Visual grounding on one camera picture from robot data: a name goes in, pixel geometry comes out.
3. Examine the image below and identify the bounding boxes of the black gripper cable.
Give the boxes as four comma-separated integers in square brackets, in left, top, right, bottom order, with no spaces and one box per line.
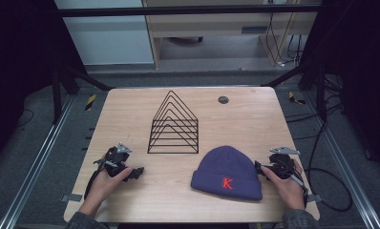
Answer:
[288,173,310,208]
[83,167,104,200]

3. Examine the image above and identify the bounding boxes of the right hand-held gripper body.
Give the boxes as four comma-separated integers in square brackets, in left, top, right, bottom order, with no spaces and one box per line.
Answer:
[260,146,302,181]

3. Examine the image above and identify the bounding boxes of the purple knit beanie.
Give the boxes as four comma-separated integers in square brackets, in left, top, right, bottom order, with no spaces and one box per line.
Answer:
[190,145,264,202]

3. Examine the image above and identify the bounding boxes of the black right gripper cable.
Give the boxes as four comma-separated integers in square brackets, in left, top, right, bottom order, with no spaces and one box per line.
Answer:
[288,173,310,208]

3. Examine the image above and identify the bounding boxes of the person's right hand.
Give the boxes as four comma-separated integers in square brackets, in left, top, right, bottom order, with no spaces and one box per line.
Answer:
[261,157,306,212]

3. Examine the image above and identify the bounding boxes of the hanging desk cables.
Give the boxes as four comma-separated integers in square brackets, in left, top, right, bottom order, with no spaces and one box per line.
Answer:
[264,0,306,69]

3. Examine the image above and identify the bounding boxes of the white cabinet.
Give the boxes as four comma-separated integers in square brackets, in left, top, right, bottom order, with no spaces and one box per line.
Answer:
[53,0,156,67]

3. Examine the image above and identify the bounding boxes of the black frame strut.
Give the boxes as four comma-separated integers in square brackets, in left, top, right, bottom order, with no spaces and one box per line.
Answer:
[61,63,116,93]
[262,62,313,89]

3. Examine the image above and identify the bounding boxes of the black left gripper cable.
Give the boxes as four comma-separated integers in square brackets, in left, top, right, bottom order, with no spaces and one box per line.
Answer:
[83,167,104,200]

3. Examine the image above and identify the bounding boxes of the grey table edge bracket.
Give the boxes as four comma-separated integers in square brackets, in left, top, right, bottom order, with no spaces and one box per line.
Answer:
[306,194,325,204]
[60,193,84,203]

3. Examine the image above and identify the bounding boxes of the yellow black tape marker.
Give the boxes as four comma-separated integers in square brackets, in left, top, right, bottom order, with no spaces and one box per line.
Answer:
[84,94,97,112]
[287,91,306,106]

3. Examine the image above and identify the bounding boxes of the person's left hand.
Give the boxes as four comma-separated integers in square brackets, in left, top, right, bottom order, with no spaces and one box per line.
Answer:
[78,166,135,218]

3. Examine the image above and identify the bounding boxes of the aluminium floor rail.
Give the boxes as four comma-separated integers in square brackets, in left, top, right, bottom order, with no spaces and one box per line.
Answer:
[302,92,380,229]
[0,94,75,229]

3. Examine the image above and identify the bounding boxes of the black frame crossbar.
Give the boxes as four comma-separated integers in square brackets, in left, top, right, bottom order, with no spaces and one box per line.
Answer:
[55,4,322,18]

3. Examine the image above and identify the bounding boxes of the black wire rack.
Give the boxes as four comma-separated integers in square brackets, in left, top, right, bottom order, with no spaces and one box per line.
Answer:
[147,90,200,156]

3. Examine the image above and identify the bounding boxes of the black floor cable loop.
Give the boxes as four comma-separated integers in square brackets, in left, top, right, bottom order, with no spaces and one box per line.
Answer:
[306,117,354,213]

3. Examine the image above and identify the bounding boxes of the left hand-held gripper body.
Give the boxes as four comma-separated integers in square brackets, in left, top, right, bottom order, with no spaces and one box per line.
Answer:
[94,141,134,178]

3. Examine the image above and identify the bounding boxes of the light wooden desk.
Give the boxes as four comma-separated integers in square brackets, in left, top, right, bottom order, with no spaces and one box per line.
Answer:
[141,0,323,69]

